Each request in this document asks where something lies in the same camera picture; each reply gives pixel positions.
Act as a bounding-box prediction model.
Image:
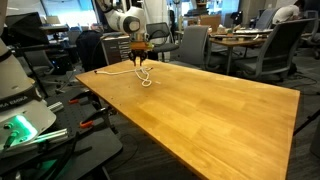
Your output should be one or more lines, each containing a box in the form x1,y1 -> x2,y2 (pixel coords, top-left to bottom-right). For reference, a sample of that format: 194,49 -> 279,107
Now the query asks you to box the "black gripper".
128,48 -> 149,67

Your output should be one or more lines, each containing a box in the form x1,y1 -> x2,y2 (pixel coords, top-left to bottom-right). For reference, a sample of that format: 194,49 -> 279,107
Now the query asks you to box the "white braided rope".
94,65 -> 154,88

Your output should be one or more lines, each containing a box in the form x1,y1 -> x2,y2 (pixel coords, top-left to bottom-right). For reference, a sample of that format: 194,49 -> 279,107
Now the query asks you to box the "grey drawer cabinet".
100,33 -> 134,66

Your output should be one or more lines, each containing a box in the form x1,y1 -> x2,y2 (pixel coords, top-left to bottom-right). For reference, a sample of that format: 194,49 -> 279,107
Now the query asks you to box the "black mesh office chair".
145,21 -> 180,63

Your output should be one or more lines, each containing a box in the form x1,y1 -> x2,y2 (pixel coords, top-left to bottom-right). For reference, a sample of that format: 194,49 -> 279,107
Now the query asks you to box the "black bag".
75,29 -> 108,73

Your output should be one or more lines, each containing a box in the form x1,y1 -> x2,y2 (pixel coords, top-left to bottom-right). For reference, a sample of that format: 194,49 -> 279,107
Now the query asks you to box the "grey fabric office chair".
169,24 -> 212,70

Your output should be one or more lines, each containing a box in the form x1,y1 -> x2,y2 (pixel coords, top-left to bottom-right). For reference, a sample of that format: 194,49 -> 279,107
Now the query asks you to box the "cardboard box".
199,14 -> 223,33

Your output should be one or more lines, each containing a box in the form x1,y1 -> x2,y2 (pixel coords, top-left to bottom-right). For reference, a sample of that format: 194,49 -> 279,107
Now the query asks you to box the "white machine with green light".
0,87 -> 124,180

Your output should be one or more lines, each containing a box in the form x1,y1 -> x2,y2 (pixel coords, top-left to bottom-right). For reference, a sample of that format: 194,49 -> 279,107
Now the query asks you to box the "short silver aluminium extrusion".
47,101 -> 65,114

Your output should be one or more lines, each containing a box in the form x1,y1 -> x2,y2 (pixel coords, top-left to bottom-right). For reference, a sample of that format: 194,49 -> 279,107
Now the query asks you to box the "wooden office desk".
208,29 -> 313,76

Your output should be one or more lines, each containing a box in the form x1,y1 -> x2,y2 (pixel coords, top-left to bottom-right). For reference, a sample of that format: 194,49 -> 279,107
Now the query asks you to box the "long silver aluminium extrusion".
31,128 -> 70,145

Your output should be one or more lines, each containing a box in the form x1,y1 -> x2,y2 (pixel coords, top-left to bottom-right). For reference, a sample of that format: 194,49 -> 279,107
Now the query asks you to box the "black monitor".
3,12 -> 44,46

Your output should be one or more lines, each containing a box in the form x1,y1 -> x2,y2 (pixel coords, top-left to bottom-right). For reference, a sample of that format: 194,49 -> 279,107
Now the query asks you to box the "large grey office chair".
233,18 -> 316,82

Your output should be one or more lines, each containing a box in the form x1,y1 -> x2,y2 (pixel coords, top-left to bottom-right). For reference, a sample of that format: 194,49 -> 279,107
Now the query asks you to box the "person in white shirt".
271,0 -> 306,25

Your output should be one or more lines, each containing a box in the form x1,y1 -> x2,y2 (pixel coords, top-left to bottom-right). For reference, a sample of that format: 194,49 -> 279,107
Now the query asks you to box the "black stand leg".
293,108 -> 320,137

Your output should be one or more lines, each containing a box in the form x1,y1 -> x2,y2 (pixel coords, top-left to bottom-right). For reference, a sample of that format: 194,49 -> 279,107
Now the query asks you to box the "orange handled black clamp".
68,89 -> 101,107
79,105 -> 118,130

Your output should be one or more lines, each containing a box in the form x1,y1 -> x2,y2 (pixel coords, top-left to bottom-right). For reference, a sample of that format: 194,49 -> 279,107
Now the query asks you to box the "black floor cable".
105,133 -> 140,174

